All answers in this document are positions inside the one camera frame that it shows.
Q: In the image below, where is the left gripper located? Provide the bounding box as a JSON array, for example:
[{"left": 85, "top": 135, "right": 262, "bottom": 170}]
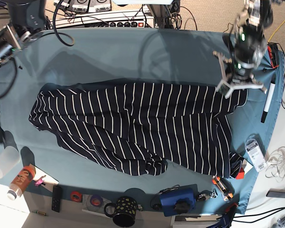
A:
[{"left": 213, "top": 51, "right": 267, "bottom": 99}]

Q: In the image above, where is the navy white striped t-shirt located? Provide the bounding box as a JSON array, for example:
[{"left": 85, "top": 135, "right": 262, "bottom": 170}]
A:
[{"left": 29, "top": 82, "right": 247, "bottom": 178}]

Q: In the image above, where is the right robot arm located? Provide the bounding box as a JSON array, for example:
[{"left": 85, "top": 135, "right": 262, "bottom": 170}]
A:
[{"left": 0, "top": 0, "right": 46, "bottom": 144}]

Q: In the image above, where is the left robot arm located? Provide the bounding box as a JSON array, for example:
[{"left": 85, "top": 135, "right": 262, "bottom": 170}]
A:
[{"left": 213, "top": 0, "right": 273, "bottom": 99}]

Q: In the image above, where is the black white marker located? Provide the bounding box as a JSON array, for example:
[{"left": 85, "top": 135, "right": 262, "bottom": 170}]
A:
[{"left": 261, "top": 80, "right": 276, "bottom": 123}]

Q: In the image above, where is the orange black power strip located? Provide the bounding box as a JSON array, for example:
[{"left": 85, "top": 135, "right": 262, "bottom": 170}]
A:
[{"left": 267, "top": 42, "right": 279, "bottom": 69}]

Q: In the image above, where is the teal tablecloth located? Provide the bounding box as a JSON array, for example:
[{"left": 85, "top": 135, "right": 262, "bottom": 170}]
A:
[{"left": 0, "top": 27, "right": 285, "bottom": 216}]

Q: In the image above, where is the clear plastic package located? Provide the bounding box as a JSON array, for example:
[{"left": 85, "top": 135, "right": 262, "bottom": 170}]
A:
[{"left": 245, "top": 138, "right": 267, "bottom": 172}]

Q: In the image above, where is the white paper card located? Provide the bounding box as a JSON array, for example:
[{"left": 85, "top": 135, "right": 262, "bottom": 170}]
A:
[{"left": 242, "top": 159, "right": 254, "bottom": 175}]

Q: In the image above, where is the red cube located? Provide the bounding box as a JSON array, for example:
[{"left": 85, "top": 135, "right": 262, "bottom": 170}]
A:
[{"left": 236, "top": 168, "right": 245, "bottom": 180}]

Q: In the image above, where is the orange black utility knife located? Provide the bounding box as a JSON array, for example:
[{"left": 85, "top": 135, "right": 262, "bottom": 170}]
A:
[{"left": 212, "top": 176, "right": 233, "bottom": 202}]

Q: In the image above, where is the metal keyring clip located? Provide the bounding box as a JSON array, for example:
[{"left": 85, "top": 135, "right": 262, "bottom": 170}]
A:
[{"left": 196, "top": 189, "right": 218, "bottom": 201}]

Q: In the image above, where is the blue box with knob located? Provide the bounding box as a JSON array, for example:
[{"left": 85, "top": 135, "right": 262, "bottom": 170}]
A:
[{"left": 159, "top": 188, "right": 196, "bottom": 217}]

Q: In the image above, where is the black mug yellow pattern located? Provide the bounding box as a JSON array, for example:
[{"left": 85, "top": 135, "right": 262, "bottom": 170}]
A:
[{"left": 104, "top": 196, "right": 138, "bottom": 228}]

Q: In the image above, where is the purple tape roll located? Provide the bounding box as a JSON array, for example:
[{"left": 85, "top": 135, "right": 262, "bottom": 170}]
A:
[{"left": 90, "top": 194, "right": 104, "bottom": 207}]

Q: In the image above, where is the orange tape roll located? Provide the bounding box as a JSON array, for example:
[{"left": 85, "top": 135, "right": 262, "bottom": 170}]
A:
[{"left": 70, "top": 191, "right": 83, "bottom": 203}]

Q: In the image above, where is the black remote control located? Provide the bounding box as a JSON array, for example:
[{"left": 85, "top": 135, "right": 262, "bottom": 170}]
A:
[{"left": 51, "top": 185, "right": 63, "bottom": 213}]

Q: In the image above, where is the white paper sheet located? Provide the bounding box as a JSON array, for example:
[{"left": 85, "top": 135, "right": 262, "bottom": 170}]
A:
[{"left": 29, "top": 164, "right": 59, "bottom": 185}]

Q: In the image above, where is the pink toy figure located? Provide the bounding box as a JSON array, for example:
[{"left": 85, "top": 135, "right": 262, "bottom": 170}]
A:
[{"left": 35, "top": 175, "right": 46, "bottom": 187}]

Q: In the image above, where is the orange labelled bottle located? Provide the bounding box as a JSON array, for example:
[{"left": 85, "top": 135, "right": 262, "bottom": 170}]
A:
[{"left": 7, "top": 166, "right": 36, "bottom": 200}]

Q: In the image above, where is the translucent plastic cup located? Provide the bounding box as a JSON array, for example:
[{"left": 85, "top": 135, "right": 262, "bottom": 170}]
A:
[{"left": 0, "top": 146, "right": 21, "bottom": 179}]

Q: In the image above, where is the white cable bundle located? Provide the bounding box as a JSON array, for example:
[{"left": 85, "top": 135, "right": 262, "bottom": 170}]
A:
[{"left": 265, "top": 146, "right": 285, "bottom": 183}]

